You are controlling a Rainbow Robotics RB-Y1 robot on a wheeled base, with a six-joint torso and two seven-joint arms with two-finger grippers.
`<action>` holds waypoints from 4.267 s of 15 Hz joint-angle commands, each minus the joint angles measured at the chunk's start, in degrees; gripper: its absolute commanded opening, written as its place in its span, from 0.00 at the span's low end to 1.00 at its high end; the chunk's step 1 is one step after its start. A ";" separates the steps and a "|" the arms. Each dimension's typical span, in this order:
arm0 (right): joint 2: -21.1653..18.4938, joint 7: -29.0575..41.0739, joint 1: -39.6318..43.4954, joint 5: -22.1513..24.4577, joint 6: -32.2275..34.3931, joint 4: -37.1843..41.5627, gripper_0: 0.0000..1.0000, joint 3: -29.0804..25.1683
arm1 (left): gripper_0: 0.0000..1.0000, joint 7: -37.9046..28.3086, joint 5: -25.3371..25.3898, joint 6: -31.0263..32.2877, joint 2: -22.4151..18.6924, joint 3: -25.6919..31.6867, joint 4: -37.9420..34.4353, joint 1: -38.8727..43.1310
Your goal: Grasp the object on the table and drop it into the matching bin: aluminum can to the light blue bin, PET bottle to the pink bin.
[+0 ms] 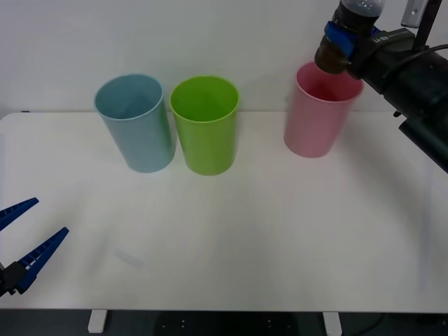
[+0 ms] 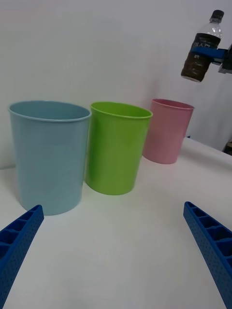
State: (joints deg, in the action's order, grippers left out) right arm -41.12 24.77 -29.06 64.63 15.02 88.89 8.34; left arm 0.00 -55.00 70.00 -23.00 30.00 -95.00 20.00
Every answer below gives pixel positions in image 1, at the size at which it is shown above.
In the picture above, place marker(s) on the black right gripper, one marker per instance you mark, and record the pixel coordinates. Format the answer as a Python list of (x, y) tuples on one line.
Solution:
[(379, 52)]

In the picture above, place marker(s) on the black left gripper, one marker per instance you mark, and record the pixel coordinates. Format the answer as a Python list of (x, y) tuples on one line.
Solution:
[(3, 283)]

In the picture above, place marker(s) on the dark plastic bottle black cap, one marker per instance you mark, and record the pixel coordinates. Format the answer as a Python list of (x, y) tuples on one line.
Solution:
[(360, 12)]

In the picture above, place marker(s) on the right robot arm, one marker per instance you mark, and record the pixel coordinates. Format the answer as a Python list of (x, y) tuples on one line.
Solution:
[(423, 94)]

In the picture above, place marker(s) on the pink plastic bin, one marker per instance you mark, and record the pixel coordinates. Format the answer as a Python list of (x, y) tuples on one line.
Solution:
[(311, 126)]

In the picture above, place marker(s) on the white table leg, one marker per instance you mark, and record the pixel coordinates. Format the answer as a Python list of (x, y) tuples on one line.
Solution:
[(96, 322), (332, 323)]

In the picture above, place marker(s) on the pale blue plastic bin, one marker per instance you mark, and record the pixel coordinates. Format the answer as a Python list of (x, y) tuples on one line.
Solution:
[(140, 140)]

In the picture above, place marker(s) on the green plastic bin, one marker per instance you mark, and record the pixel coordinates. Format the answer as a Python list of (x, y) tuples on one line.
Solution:
[(206, 147)]

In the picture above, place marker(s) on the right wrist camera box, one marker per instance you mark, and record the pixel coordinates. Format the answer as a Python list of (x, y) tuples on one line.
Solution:
[(413, 12)]

